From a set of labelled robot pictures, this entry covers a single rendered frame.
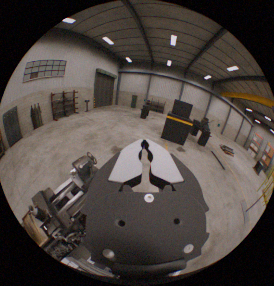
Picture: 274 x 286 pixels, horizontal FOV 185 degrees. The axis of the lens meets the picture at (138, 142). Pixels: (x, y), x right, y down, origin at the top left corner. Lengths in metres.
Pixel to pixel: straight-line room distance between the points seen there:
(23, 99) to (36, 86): 1.25
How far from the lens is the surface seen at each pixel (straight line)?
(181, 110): 4.19
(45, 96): 7.59
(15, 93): 7.42
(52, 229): 0.86
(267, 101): 10.94
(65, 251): 1.32
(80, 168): 0.74
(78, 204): 0.88
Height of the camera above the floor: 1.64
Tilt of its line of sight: 30 degrees down
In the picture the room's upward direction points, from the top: 10 degrees clockwise
